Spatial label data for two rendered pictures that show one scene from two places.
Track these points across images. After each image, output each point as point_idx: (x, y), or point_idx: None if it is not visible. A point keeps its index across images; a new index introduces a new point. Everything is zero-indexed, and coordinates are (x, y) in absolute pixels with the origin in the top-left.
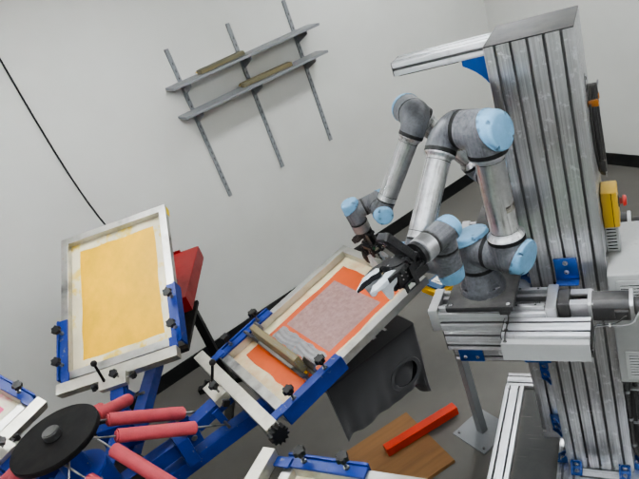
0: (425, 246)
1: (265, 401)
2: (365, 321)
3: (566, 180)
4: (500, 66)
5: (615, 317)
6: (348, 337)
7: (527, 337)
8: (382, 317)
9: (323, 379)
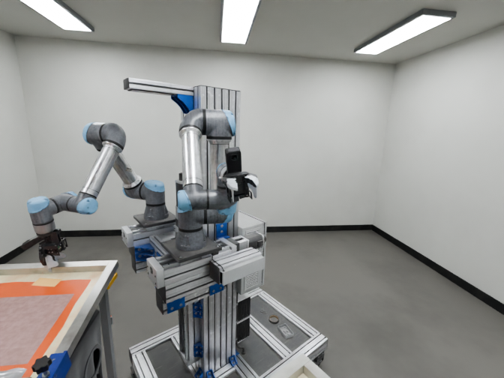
0: None
1: None
2: (66, 314)
3: None
4: (208, 99)
5: (258, 245)
6: (51, 337)
7: (233, 265)
8: (94, 299)
9: None
